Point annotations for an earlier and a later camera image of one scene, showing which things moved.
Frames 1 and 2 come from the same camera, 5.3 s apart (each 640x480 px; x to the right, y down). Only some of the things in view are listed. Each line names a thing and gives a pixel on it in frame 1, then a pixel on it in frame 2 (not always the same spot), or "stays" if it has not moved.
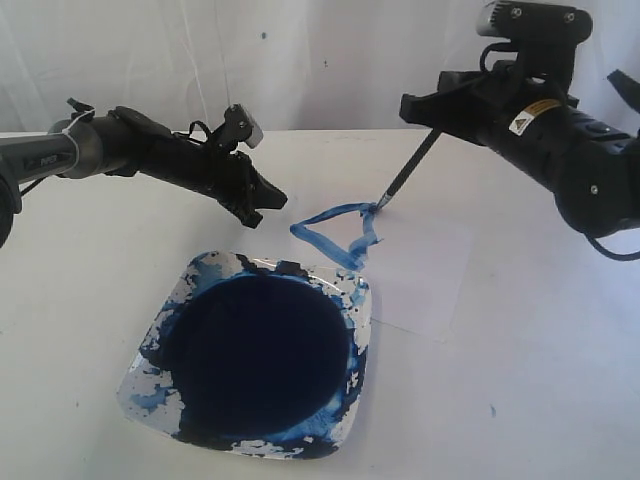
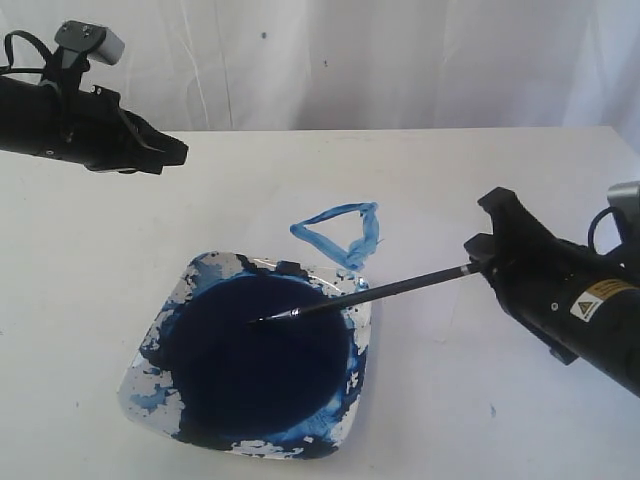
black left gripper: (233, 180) to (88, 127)
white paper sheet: (413, 249) stays
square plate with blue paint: (258, 356) stays
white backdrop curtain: (298, 65) stays
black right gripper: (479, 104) to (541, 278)
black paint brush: (412, 168) to (298, 311)
